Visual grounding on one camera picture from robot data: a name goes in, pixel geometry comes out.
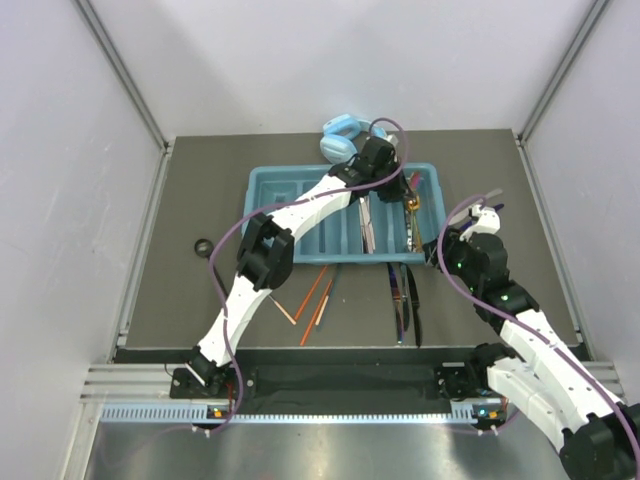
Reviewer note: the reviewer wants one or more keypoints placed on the black knife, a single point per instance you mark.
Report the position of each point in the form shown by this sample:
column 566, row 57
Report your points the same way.
column 415, row 306

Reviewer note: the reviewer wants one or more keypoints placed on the gold spoon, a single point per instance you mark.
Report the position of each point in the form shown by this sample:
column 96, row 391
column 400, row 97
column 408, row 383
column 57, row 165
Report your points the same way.
column 411, row 207

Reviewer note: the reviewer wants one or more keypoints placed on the pink knife in tray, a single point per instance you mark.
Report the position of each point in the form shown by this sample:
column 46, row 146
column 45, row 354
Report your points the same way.
column 367, row 231

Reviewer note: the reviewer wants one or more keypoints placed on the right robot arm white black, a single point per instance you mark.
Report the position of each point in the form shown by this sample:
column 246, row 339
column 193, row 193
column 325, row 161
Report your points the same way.
column 594, row 433

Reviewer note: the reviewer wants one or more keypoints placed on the black spoon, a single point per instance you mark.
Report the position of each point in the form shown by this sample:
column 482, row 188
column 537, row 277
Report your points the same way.
column 203, row 248

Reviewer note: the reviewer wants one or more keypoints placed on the orange chopstick lower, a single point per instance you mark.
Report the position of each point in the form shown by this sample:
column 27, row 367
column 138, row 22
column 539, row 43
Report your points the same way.
column 317, row 313

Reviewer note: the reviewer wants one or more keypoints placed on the silver grey knife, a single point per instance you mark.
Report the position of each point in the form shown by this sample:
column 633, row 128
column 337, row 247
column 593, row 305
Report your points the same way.
column 406, row 315

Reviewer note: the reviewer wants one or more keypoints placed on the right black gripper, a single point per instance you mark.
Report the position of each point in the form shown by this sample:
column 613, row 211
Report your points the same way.
column 431, row 250

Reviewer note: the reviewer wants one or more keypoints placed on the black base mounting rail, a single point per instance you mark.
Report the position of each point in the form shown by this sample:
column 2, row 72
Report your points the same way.
column 329, row 381

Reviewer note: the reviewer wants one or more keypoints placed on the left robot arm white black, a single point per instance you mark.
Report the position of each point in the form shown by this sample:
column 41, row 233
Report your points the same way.
column 266, row 252

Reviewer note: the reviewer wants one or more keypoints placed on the orange chopstick long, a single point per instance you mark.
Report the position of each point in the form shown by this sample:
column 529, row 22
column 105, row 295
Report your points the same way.
column 310, row 293

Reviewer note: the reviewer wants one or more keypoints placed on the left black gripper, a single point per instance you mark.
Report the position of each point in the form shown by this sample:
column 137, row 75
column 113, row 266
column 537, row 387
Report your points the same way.
column 399, row 191

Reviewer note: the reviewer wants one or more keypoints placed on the iridescent knife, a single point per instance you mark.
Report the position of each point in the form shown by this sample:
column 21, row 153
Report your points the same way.
column 396, row 302

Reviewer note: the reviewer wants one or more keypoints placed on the light blue headphones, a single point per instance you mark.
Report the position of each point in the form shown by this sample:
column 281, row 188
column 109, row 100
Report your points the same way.
column 337, row 143

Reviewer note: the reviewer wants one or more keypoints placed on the blue plastic cutlery tray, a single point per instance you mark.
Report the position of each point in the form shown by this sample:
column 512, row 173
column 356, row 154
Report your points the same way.
column 337, row 239

